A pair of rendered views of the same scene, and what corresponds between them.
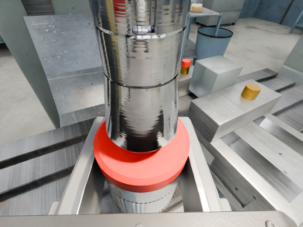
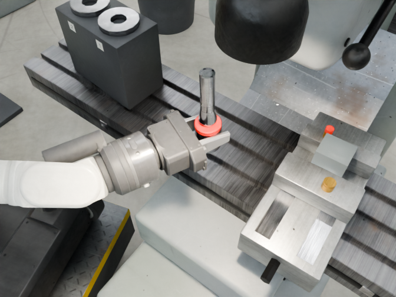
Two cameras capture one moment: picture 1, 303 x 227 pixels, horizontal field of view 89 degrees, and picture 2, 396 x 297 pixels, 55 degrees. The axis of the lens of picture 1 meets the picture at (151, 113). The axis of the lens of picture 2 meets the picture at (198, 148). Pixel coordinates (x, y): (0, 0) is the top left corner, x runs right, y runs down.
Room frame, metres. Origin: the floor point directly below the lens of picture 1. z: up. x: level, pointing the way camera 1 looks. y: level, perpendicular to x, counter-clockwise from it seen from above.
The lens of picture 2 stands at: (-0.15, -0.38, 1.66)
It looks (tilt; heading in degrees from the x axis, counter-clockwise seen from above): 53 degrees down; 65
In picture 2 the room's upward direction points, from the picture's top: straight up
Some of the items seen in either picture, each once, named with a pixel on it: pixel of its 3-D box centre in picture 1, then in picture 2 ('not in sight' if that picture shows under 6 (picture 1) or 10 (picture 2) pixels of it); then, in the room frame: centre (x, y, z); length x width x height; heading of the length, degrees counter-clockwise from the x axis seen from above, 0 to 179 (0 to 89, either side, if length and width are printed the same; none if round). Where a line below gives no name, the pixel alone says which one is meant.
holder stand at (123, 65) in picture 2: not in sight; (111, 46); (-0.02, 0.40, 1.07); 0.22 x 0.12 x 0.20; 113
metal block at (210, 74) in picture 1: (213, 79); (332, 158); (0.25, -0.11, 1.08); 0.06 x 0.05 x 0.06; 121
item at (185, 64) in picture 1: (185, 66); (328, 132); (0.28, -0.06, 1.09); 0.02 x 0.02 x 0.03
